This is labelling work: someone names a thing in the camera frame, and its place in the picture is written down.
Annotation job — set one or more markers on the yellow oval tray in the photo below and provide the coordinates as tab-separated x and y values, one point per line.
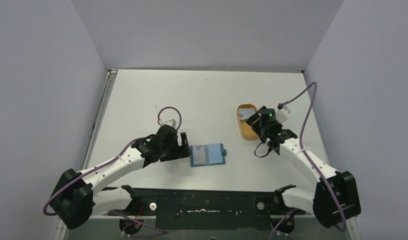
246	131

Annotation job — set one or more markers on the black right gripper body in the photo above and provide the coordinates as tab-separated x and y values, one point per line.
254	120

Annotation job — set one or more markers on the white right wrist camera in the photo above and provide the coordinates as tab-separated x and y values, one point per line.
282	115

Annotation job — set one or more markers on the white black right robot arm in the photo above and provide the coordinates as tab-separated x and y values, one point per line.
335	197

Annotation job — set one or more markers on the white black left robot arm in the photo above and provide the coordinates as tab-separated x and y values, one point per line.
79	195

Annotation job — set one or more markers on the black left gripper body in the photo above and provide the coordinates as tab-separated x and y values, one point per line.
171	152

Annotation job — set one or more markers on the blue leather card holder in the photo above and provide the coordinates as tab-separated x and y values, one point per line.
216	155

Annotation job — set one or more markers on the aluminium frame rail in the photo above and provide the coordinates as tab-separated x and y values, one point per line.
299	225

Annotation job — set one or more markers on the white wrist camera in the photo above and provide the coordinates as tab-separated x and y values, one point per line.
282	115
170	122

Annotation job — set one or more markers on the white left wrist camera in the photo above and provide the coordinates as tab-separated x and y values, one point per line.
170	122

